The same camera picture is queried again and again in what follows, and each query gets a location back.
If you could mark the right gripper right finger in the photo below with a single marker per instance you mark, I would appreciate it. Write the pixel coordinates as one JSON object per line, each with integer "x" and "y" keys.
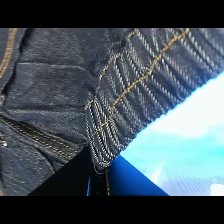
{"x": 131, "y": 181}

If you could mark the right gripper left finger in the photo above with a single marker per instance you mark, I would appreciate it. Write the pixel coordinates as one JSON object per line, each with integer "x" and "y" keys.
{"x": 71, "y": 180}

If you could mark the blue jeans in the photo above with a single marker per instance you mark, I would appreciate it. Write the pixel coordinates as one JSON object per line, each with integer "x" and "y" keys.
{"x": 60, "y": 86}

